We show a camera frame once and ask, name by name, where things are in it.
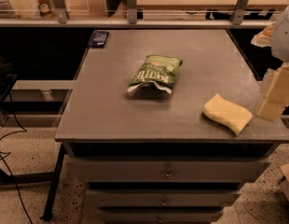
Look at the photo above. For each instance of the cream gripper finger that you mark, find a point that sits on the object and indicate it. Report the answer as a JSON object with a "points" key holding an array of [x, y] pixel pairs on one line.
{"points": [[263, 38], [274, 93]]}

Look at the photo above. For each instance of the green jalapeno chip bag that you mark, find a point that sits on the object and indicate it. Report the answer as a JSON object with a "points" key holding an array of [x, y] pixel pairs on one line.
{"points": [[157, 71]]}

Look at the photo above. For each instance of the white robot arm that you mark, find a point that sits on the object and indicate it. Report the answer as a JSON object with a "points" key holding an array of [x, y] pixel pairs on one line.
{"points": [[280, 38]]}

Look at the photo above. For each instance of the yellow sponge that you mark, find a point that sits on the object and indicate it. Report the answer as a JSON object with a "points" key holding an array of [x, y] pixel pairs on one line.
{"points": [[231, 115]]}

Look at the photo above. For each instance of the grey drawer cabinet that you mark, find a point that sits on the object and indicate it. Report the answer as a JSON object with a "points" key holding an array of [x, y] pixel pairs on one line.
{"points": [[102, 119]]}

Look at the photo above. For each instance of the top grey drawer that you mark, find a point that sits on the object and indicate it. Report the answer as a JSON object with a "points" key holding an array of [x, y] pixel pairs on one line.
{"points": [[197, 170]]}

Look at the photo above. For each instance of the grey drawer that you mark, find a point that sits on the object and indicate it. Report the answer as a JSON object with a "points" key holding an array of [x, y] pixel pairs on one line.
{"points": [[197, 170], [159, 216], [162, 198]]}

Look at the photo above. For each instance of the middle grey drawer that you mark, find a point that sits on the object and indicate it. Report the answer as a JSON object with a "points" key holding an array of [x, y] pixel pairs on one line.
{"points": [[162, 198]]}

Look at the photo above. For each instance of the bottom grey drawer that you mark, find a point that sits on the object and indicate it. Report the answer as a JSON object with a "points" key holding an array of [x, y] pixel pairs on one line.
{"points": [[159, 216]]}

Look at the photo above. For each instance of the black table leg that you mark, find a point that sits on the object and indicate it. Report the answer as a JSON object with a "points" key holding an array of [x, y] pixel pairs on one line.
{"points": [[47, 215]]}

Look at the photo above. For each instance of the middle metal shelf bracket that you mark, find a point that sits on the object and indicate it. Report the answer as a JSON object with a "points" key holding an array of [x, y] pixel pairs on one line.
{"points": [[132, 11]]}

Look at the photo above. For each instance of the left metal shelf bracket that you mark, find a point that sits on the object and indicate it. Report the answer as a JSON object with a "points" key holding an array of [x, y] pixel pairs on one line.
{"points": [[60, 8]]}

